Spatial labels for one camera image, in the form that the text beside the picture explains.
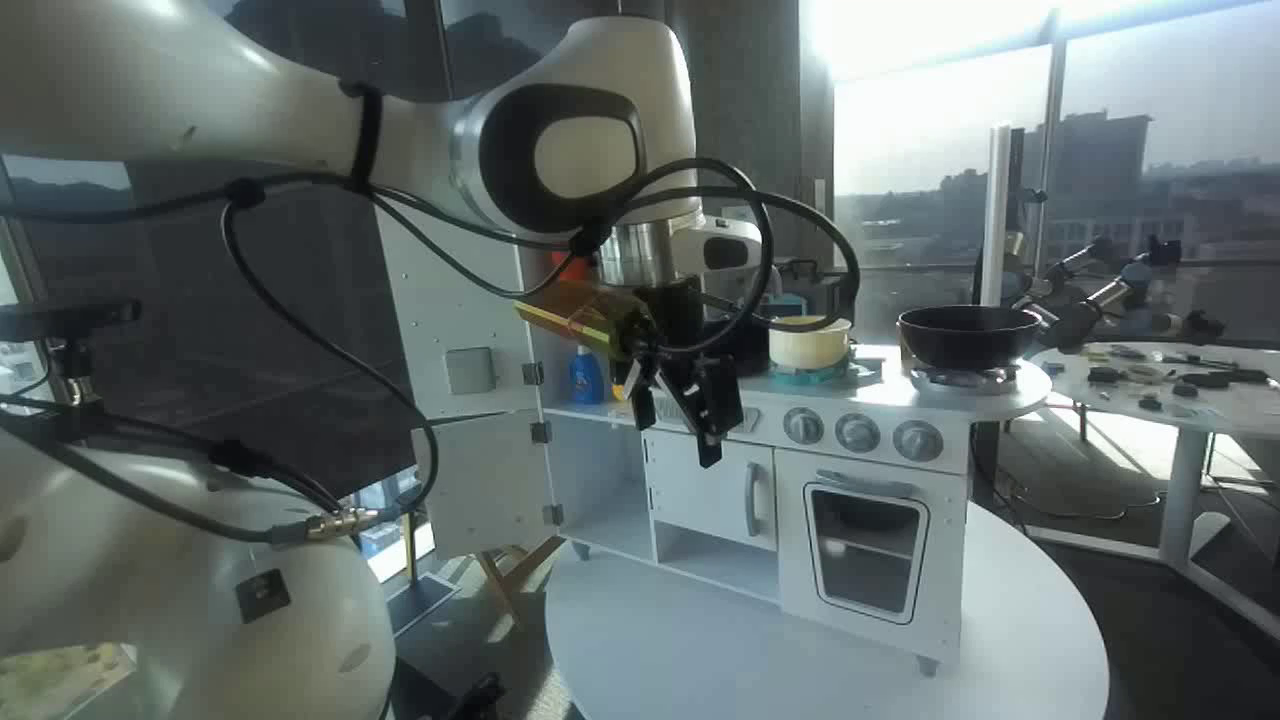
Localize black wok pan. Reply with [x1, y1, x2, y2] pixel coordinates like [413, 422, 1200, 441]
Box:
[895, 303, 1045, 380]

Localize yellow wrist camera mount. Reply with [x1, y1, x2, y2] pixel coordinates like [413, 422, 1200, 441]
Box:
[515, 255, 639, 368]

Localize white toy kitchen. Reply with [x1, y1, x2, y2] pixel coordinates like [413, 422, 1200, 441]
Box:
[518, 285, 1058, 680]

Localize black camera tripod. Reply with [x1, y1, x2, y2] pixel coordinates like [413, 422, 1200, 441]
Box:
[0, 295, 145, 413]

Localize tall white cabinet door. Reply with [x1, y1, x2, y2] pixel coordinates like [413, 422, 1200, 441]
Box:
[376, 194, 550, 431]

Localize white bowl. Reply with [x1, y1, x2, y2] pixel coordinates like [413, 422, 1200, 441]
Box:
[767, 317, 855, 374]

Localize white background desk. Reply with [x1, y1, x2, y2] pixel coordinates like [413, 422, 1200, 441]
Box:
[1035, 335, 1280, 644]

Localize blue detergent bottle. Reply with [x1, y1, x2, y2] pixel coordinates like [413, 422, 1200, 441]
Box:
[569, 340, 613, 409]

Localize black desk microscope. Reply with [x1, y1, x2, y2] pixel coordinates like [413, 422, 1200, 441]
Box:
[1020, 232, 1191, 352]

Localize short white cabinet door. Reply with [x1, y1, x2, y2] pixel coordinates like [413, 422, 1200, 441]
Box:
[413, 413, 564, 559]

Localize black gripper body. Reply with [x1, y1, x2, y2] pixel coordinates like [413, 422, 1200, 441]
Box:
[628, 271, 711, 393]

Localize wooden stand legs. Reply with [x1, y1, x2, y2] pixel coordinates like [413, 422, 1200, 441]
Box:
[468, 530, 569, 628]

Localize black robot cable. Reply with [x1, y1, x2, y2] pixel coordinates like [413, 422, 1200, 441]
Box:
[0, 154, 865, 550]

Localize round white table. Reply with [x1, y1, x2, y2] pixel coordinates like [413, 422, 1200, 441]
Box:
[539, 496, 1116, 720]

